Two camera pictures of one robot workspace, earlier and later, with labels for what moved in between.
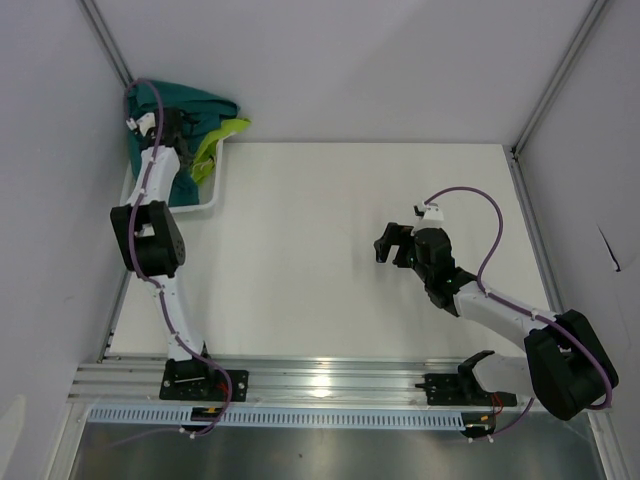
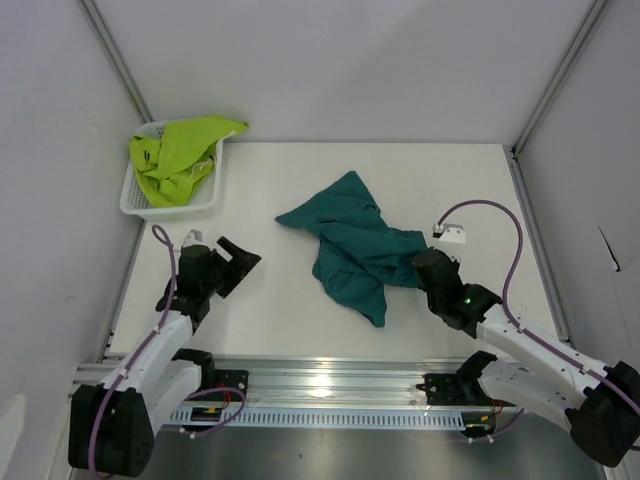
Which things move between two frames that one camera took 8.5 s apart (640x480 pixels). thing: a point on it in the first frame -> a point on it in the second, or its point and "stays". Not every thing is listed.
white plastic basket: [209, 187] stays
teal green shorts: [202, 112] -> [357, 253]
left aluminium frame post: [107, 39] stays
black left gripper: [188, 160] -> [240, 264]
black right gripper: [395, 235] -> [454, 264]
